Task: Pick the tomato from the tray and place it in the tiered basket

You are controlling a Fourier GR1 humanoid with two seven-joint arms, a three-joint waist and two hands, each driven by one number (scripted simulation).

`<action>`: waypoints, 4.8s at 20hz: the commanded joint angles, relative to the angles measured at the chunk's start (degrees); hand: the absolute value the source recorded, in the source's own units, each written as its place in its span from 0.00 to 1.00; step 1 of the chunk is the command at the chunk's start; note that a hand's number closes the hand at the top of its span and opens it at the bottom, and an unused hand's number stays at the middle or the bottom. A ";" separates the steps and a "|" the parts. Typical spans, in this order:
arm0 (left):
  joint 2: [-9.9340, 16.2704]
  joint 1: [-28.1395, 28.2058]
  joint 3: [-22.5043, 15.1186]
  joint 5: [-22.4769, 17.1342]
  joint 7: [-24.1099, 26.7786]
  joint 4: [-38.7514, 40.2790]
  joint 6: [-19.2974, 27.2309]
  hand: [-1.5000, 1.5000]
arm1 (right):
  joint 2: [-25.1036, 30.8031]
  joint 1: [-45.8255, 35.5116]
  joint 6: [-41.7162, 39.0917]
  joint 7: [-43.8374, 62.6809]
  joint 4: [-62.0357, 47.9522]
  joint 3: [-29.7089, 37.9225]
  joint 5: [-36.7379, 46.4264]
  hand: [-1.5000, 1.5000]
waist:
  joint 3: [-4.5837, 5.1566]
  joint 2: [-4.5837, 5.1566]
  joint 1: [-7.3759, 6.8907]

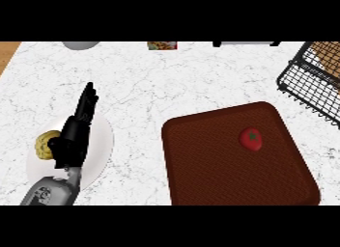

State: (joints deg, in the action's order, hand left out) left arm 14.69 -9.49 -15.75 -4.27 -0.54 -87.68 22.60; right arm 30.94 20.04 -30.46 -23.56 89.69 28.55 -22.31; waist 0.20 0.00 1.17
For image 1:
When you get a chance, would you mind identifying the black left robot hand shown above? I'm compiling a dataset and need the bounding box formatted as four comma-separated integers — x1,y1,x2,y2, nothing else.
47,81,101,170

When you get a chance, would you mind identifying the black wire tiered basket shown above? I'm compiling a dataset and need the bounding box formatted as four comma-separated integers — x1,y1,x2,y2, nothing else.
277,41,340,135

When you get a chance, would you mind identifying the yellow round food item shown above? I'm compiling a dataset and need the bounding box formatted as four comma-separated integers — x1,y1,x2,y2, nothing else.
33,129,64,161

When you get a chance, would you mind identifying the brown rectangular tray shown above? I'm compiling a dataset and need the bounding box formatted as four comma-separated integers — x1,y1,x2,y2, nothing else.
160,100,323,206

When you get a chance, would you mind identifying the white round plate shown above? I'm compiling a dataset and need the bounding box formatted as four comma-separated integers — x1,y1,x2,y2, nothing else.
25,113,116,194

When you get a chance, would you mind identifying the black and grey appliance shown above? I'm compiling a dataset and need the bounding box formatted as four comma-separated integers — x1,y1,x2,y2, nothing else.
212,41,283,48

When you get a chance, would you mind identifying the grey round object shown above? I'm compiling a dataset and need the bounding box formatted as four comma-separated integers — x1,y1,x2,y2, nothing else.
63,41,103,51

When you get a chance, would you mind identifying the red tomato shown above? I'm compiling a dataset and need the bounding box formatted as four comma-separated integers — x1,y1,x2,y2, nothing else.
239,126,265,152

